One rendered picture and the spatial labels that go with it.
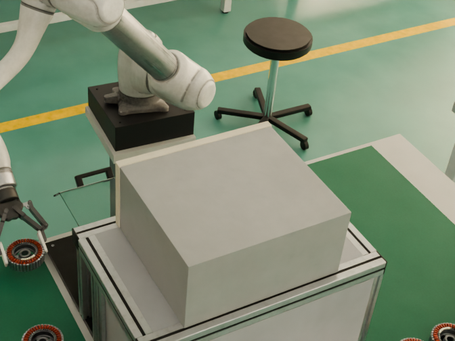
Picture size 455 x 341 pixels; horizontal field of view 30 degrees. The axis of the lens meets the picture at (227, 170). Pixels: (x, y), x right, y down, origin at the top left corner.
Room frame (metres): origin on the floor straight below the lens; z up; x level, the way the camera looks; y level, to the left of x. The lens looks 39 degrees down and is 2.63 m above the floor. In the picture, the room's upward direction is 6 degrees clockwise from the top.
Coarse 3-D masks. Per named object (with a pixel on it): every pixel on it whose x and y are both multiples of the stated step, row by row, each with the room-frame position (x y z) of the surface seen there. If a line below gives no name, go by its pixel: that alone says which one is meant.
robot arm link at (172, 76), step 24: (72, 0) 2.07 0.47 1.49; (96, 0) 2.05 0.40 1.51; (120, 0) 2.09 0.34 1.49; (96, 24) 2.05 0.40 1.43; (120, 24) 2.16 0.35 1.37; (120, 48) 2.22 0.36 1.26; (144, 48) 2.24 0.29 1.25; (168, 72) 2.33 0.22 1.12; (192, 72) 2.38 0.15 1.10; (168, 96) 2.34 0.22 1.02; (192, 96) 2.33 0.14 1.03
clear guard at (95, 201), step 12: (108, 180) 1.83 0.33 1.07; (60, 192) 1.75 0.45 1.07; (72, 192) 1.76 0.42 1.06; (84, 192) 1.76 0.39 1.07; (96, 192) 1.77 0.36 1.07; (108, 192) 1.77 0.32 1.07; (72, 204) 1.71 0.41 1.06; (84, 204) 1.71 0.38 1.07; (96, 204) 1.72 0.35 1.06; (108, 204) 1.72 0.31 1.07; (72, 216) 1.67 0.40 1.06; (84, 216) 1.67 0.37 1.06; (96, 216) 1.67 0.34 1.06; (108, 216) 1.68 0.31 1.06
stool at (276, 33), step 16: (256, 32) 3.62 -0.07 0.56; (272, 32) 3.64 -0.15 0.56; (288, 32) 3.65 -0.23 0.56; (304, 32) 3.67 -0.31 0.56; (256, 48) 3.51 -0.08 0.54; (272, 48) 3.49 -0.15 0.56; (288, 48) 3.51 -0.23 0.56; (304, 48) 3.54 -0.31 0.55; (272, 64) 3.62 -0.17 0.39; (272, 80) 3.62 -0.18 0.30; (256, 96) 3.83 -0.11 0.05; (272, 96) 3.62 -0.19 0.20; (224, 112) 3.64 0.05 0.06; (240, 112) 3.64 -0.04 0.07; (256, 112) 3.66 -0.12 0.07; (272, 112) 3.67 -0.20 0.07; (288, 112) 3.69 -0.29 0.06; (288, 128) 3.55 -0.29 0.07; (304, 144) 3.46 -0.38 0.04
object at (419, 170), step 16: (368, 144) 2.55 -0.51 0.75; (384, 144) 2.56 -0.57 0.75; (400, 144) 2.57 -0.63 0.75; (400, 160) 2.47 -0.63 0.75; (416, 160) 2.48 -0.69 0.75; (416, 176) 2.39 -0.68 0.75; (432, 176) 2.40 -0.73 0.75; (432, 192) 2.31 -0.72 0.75; (448, 192) 2.32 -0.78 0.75; (448, 208) 2.23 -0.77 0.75; (48, 240) 1.88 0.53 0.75; (48, 256) 1.81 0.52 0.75; (64, 288) 1.69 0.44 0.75; (80, 320) 1.58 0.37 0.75
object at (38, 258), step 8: (16, 240) 1.78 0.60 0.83; (24, 240) 1.78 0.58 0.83; (32, 240) 1.79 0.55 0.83; (8, 248) 1.75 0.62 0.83; (16, 248) 1.76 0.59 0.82; (24, 248) 1.77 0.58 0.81; (32, 248) 1.77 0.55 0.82; (40, 248) 1.76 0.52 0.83; (8, 256) 1.71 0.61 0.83; (16, 256) 1.74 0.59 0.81; (24, 256) 1.73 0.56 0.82; (32, 256) 1.72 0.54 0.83; (40, 256) 1.73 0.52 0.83; (8, 264) 1.70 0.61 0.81; (16, 264) 1.69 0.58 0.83; (24, 264) 1.69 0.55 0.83; (32, 264) 1.70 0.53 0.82; (40, 264) 1.72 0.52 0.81
